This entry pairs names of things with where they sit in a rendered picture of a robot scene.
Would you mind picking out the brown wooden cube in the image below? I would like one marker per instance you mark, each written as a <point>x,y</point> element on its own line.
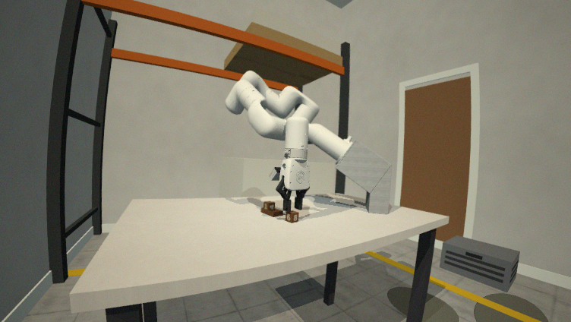
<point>269,205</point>
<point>291,216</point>

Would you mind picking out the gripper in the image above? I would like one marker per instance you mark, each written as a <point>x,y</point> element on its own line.
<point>294,176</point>

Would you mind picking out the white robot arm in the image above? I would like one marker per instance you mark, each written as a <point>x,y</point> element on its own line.
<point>252,93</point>

